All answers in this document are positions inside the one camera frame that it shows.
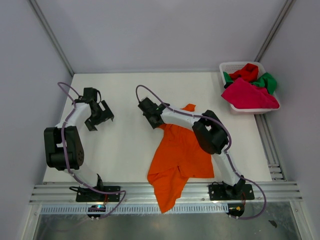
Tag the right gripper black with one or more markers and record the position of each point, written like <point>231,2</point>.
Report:
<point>151,117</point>

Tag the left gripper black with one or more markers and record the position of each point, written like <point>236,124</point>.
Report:
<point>99,115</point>

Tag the orange t shirt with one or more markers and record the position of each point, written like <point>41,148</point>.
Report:
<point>177,159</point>

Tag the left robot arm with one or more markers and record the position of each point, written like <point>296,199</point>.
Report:
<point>63,147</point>

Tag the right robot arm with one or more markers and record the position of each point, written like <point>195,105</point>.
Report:
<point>211,135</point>

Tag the white plastic basket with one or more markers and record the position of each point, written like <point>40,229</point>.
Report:
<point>233,66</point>

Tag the left controller board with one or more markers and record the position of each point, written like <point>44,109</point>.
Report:
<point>96,211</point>

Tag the controller board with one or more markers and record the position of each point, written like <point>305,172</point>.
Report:
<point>235,210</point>
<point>96,211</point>

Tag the magenta t shirt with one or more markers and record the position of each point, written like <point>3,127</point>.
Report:
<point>243,95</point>

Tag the red t shirt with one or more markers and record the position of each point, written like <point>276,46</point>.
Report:
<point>249,73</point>

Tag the green t shirt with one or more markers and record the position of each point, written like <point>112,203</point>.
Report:
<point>266,81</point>

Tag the right controller board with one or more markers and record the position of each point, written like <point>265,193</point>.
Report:
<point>235,210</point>

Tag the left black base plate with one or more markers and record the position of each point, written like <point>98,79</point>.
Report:
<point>88,195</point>

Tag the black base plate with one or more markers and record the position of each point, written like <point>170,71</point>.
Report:
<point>88,195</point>
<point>219,191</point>

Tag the white slotted cable duct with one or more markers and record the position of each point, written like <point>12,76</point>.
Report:
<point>132,209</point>

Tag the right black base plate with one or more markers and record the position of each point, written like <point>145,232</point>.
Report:
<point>219,191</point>

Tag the left frame post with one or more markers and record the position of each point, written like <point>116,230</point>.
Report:
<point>51,35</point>

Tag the frame post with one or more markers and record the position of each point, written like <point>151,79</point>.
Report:
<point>51,35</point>
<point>279,20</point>

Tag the right frame post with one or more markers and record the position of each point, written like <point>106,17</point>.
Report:
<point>279,20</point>

